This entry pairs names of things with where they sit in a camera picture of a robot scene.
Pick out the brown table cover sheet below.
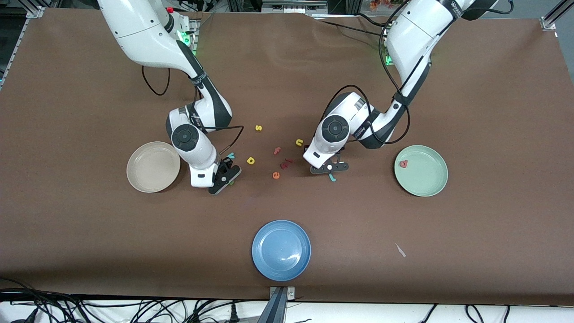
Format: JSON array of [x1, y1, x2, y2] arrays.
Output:
[[0, 8, 574, 306]]

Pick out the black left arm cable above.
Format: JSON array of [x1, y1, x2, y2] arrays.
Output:
[[322, 7, 411, 146]]

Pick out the light green plate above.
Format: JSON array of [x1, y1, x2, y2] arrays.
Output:
[[394, 144, 449, 197]]

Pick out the tangled black floor cables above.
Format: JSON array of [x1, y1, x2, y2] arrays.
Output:
[[0, 278, 270, 323]]

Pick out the black floor cable loop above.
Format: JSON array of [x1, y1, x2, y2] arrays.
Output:
[[464, 304, 486, 323]]

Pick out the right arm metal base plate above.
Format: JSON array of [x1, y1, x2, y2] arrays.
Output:
[[177, 18, 200, 60]]

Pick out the grey metal frame bar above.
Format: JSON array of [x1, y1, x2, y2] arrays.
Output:
[[261, 0, 329, 14]]

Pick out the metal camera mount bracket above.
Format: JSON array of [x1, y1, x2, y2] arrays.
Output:
[[257, 286, 296, 323]]

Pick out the black cable on table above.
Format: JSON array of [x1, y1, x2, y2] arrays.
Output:
[[321, 20, 390, 36], [357, 13, 390, 28]]

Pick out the orange dried flowers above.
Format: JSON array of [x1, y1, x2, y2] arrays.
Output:
[[370, 0, 415, 10]]

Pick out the blue plate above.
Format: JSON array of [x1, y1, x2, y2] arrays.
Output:
[[252, 219, 312, 282]]

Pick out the beige brown plate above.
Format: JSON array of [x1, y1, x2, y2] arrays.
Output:
[[126, 141, 181, 193]]

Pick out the aluminium frame profile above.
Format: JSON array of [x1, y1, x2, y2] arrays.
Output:
[[540, 0, 574, 32], [0, 5, 45, 90]]

